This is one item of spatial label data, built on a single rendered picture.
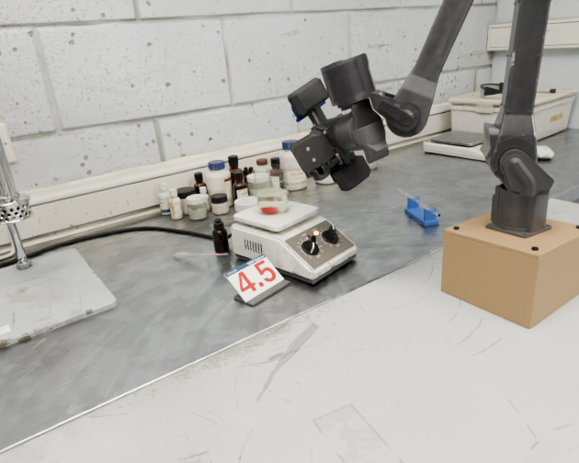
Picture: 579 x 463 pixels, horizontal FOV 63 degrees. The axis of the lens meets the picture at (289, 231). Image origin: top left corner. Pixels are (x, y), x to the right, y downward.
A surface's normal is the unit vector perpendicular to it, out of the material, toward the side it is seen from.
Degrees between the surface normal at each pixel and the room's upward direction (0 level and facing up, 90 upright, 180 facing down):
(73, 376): 0
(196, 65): 90
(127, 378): 0
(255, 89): 90
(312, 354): 0
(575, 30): 90
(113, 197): 90
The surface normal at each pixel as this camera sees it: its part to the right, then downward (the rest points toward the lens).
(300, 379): -0.07, -0.92
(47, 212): 0.59, 0.26
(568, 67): -0.81, 0.28
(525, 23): -0.25, 0.33
